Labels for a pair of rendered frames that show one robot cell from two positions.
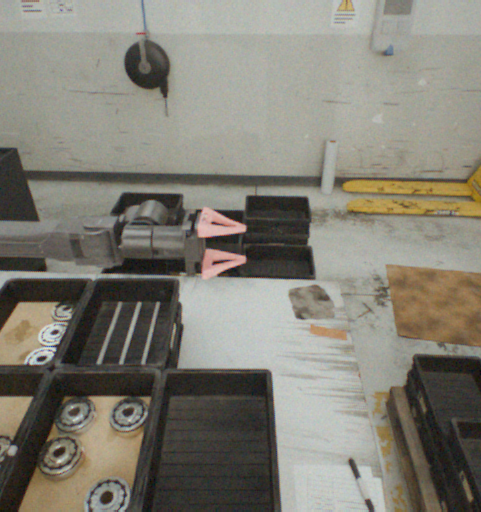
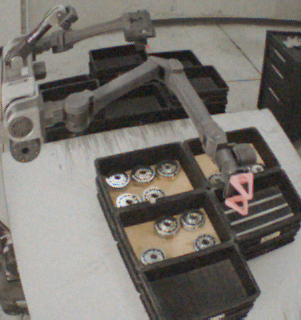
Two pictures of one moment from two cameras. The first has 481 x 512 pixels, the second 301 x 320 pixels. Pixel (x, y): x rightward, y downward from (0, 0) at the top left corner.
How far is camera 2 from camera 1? 0.94 m
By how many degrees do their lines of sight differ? 52
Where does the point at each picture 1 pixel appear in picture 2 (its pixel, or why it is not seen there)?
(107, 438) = (188, 242)
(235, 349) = (290, 279)
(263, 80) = not seen: outside the picture
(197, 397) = (234, 271)
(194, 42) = not seen: outside the picture
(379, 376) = not seen: outside the picture
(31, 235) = (197, 118)
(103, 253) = (210, 151)
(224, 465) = (197, 301)
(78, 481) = (158, 242)
